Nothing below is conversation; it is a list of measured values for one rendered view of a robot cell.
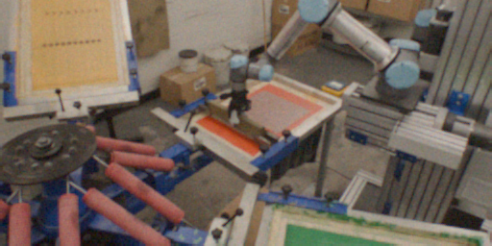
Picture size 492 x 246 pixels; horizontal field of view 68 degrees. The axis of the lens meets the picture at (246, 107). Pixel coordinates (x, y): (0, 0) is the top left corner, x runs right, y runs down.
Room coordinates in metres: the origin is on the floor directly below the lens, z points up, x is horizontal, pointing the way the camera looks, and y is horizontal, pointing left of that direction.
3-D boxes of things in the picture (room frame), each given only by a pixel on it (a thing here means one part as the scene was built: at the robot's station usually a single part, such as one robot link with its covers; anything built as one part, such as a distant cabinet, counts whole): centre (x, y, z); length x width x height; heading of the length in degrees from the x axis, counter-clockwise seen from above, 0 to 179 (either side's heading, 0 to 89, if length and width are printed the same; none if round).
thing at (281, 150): (1.30, -0.13, 0.98); 0.30 x 0.05 x 0.07; 138
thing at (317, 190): (2.01, -0.56, 0.48); 0.22 x 0.22 x 0.96; 48
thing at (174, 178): (1.35, 0.20, 0.89); 1.24 x 0.06 x 0.06; 138
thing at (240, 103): (1.49, 0.03, 1.15); 0.09 x 0.08 x 0.12; 48
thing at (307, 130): (1.67, -0.09, 0.97); 0.79 x 0.58 x 0.04; 138
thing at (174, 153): (1.25, 0.29, 1.02); 0.17 x 0.06 x 0.05; 138
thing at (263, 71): (1.48, -0.06, 1.31); 0.11 x 0.11 x 0.08; 72
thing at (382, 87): (1.41, -0.64, 1.31); 0.15 x 0.15 x 0.10
